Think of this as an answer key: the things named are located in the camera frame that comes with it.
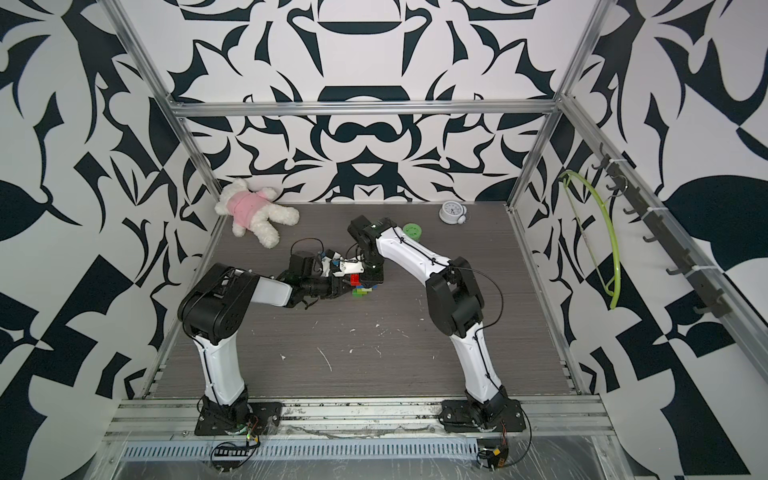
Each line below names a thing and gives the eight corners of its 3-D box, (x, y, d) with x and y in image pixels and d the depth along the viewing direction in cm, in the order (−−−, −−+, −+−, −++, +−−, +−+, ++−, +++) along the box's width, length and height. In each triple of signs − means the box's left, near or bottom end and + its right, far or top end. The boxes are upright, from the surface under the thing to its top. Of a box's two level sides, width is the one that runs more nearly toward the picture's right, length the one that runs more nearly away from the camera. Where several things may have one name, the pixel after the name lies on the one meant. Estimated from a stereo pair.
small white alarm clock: (440, 223, 115) (441, 218, 113) (437, 205, 121) (439, 200, 119) (467, 223, 115) (468, 218, 113) (463, 205, 121) (464, 200, 119)
